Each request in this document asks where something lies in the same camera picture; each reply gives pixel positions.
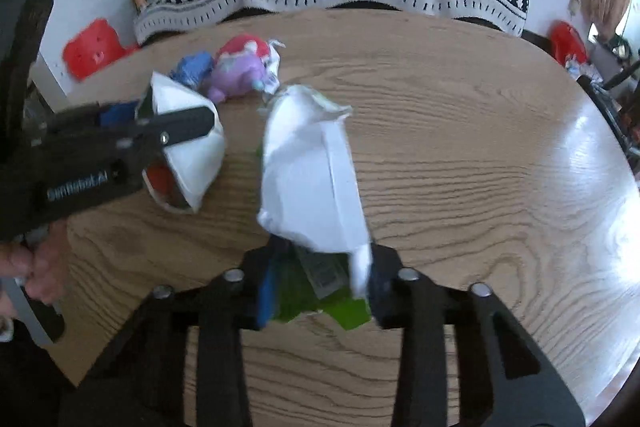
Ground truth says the white plastic wrapper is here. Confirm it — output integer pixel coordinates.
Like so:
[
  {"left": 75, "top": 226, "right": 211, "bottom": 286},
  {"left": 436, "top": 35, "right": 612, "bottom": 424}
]
[{"left": 256, "top": 84, "right": 374, "bottom": 301}]

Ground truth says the black chair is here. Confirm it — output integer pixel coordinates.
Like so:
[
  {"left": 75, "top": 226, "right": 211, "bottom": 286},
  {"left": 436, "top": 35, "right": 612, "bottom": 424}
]
[{"left": 575, "top": 57, "right": 640, "bottom": 160}]

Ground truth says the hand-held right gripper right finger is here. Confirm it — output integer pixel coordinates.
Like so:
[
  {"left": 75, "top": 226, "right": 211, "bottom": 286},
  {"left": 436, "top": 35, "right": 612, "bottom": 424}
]
[{"left": 367, "top": 244, "right": 587, "bottom": 427}]

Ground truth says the red bear-shaped chair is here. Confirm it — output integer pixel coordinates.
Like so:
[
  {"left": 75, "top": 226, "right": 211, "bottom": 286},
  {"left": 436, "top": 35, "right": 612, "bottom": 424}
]
[{"left": 62, "top": 18, "right": 142, "bottom": 82}]

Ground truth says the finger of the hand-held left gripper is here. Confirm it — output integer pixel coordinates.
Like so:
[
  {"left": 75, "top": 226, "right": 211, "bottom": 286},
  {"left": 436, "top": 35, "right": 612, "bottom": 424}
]
[
  {"left": 45, "top": 99, "right": 143, "bottom": 132},
  {"left": 120, "top": 106, "right": 215, "bottom": 158}
]

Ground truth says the green snack packet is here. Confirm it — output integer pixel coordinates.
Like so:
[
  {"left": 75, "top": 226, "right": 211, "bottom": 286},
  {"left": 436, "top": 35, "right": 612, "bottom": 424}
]
[{"left": 270, "top": 237, "right": 374, "bottom": 333}]

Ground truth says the blue plush toy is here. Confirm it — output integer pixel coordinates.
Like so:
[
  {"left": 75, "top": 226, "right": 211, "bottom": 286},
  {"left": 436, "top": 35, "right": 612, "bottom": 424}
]
[{"left": 170, "top": 52, "right": 216, "bottom": 90}]

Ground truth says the red bag on floor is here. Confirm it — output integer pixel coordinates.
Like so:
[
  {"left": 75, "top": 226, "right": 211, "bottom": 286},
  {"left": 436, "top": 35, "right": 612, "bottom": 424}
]
[{"left": 550, "top": 21, "right": 589, "bottom": 68}]

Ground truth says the white cabinet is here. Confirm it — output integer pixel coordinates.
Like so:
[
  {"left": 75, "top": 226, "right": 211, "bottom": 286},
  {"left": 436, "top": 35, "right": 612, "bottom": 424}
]
[{"left": 30, "top": 0, "right": 147, "bottom": 98}]

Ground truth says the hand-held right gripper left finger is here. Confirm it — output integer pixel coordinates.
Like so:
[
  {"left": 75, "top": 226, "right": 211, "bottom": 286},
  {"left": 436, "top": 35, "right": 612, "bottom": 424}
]
[{"left": 65, "top": 246, "right": 281, "bottom": 427}]

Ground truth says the purple and red plush toy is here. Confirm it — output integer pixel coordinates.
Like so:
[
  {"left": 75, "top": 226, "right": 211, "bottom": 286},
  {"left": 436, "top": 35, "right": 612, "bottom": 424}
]
[{"left": 207, "top": 34, "right": 287, "bottom": 101}]

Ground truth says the person's left hand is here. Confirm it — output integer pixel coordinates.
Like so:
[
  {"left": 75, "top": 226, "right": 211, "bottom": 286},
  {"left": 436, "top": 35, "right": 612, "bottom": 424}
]
[{"left": 0, "top": 218, "right": 69, "bottom": 305}]

